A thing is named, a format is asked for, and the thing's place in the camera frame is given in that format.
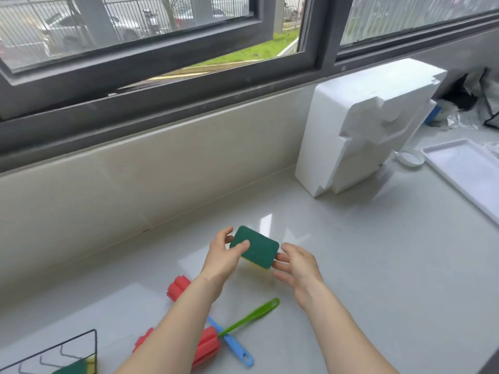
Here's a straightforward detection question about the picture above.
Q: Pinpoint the person's left hand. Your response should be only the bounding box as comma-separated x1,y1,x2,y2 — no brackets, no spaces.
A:
200,226,250,304

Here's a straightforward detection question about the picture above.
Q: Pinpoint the person's right hand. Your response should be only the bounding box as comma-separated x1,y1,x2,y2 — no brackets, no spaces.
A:
272,242,326,310

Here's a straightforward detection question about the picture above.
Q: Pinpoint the green scouring sponge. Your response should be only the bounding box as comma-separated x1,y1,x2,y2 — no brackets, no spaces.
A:
229,225,280,270

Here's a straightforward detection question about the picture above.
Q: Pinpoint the person's left forearm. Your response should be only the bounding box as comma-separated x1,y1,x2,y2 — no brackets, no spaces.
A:
113,276,224,374

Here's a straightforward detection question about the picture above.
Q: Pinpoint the person's right forearm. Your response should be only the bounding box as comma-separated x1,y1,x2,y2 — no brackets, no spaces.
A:
299,283,399,374

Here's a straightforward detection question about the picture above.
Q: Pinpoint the white styrofoam block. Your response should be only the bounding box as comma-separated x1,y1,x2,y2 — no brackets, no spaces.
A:
295,58,448,198

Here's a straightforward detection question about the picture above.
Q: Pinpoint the white round lid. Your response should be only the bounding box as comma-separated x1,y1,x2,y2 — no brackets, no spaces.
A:
396,147,426,168

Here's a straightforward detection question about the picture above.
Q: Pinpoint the white plastic tray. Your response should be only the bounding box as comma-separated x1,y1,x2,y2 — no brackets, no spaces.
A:
421,138,499,227

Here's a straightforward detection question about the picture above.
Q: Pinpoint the blue plastic item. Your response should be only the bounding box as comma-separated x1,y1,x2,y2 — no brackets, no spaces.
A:
424,105,443,126

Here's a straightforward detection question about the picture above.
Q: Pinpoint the green and yellow sponge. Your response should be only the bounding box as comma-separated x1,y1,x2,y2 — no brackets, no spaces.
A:
51,355,96,374

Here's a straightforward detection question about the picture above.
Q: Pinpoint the dark grey open window sash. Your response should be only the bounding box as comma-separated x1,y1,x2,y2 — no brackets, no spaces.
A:
0,0,312,122

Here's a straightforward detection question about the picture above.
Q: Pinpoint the black bag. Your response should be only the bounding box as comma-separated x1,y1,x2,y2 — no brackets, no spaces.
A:
442,74,479,112

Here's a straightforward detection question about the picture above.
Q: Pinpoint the parked scooter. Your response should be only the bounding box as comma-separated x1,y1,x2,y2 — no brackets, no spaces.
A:
141,9,163,36

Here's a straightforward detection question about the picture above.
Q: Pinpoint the clear crumpled plastic bag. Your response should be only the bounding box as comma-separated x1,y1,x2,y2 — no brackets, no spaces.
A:
437,67,499,131

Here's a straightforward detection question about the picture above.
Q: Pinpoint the white parked car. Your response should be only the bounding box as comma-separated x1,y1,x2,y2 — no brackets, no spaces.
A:
38,11,146,53

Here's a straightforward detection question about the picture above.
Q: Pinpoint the red sponge brush green handle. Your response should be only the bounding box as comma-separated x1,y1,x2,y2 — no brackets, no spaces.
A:
133,298,280,369

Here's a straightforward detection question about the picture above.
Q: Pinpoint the red sponge brush blue handle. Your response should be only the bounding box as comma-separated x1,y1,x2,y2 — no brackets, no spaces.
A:
167,276,254,367

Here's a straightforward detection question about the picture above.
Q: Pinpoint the black wire rack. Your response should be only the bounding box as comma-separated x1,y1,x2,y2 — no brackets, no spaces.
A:
0,329,97,374

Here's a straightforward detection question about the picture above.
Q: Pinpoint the dark grey fixed window frame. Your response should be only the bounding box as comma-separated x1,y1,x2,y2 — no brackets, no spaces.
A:
0,0,499,173

